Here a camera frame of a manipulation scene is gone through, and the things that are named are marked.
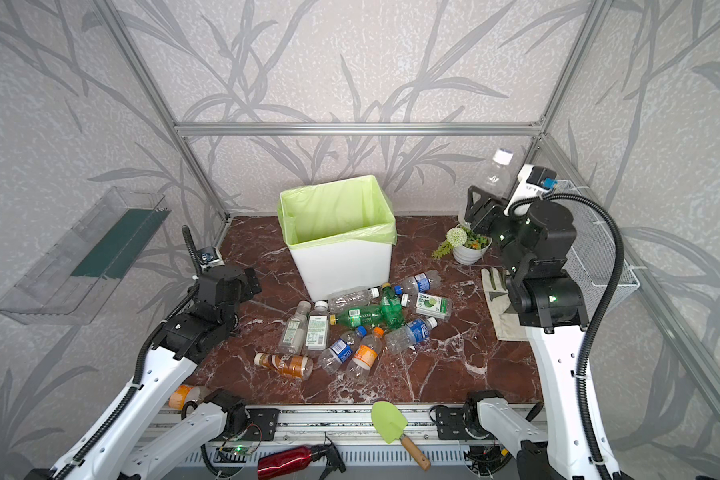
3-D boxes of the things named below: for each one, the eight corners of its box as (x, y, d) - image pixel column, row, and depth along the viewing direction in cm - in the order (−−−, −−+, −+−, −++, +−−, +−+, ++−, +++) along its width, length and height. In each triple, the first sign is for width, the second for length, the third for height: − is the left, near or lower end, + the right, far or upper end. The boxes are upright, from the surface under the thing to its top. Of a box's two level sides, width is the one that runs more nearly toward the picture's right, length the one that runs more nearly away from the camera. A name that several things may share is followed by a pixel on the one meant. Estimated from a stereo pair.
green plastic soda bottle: (331, 332, 90) (329, 325, 87) (331, 315, 94) (329, 308, 90) (384, 326, 91) (385, 320, 88) (382, 310, 95) (383, 303, 91)
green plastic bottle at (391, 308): (380, 328, 91) (380, 324, 89) (380, 286, 101) (380, 282, 98) (403, 328, 91) (404, 324, 89) (401, 286, 101) (401, 282, 98)
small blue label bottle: (316, 364, 84) (313, 359, 81) (357, 326, 92) (356, 320, 88) (328, 378, 82) (326, 373, 78) (369, 338, 89) (369, 332, 86)
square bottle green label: (399, 310, 96) (400, 304, 93) (402, 295, 100) (403, 289, 97) (449, 320, 94) (451, 314, 91) (450, 304, 98) (452, 298, 94)
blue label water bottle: (389, 357, 87) (390, 350, 82) (381, 337, 90) (381, 329, 86) (439, 337, 90) (442, 330, 86) (429, 319, 94) (432, 310, 90)
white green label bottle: (303, 354, 85) (301, 351, 83) (311, 304, 96) (309, 300, 94) (328, 354, 85) (326, 351, 83) (333, 304, 96) (332, 300, 94)
